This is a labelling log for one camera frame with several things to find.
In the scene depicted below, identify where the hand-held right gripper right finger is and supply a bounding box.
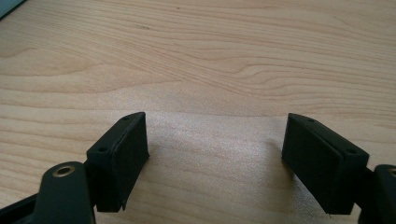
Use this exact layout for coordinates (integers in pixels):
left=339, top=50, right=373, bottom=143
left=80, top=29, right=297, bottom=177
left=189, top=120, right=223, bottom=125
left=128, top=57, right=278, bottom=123
left=281, top=112, right=370, bottom=216

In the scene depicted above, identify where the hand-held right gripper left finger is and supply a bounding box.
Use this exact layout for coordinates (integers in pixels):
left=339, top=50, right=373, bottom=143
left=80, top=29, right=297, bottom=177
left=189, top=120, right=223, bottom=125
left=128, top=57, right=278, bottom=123
left=83, top=111, right=150, bottom=214

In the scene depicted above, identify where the light blue plastic basket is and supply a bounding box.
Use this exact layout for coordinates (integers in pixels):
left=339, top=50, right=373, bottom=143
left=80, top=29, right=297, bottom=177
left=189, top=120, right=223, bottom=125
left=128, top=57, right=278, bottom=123
left=0, top=0, right=28, bottom=21

